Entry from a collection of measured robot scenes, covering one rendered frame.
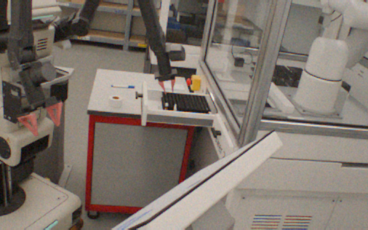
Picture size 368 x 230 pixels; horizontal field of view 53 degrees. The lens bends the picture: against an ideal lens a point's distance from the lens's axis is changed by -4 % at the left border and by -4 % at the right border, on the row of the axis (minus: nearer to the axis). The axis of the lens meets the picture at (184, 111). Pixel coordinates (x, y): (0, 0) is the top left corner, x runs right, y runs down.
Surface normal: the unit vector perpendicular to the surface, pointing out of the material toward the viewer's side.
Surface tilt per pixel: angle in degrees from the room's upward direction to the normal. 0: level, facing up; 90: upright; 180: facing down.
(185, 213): 40
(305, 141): 90
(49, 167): 90
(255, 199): 90
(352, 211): 90
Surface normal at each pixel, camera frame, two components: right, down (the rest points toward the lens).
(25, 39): 0.88, 0.31
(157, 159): 0.12, 0.44
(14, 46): -0.40, 0.32
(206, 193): 0.63, -0.45
